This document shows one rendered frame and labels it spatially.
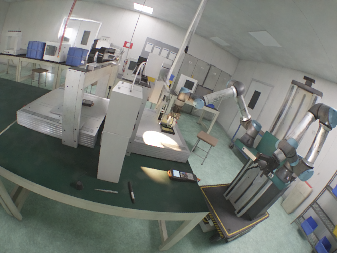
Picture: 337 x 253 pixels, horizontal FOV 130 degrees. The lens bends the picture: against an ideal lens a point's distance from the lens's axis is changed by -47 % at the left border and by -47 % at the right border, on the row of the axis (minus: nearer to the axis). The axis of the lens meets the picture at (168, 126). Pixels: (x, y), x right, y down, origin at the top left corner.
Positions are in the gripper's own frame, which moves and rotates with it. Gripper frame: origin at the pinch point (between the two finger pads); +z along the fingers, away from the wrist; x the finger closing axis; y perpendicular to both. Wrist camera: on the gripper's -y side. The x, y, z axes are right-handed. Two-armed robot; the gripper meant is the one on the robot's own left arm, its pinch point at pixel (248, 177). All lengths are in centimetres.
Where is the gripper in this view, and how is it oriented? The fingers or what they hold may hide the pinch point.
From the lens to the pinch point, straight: 94.4
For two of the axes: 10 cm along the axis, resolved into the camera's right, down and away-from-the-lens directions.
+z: -7.1, 6.3, 3.2
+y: 6.8, 7.3, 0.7
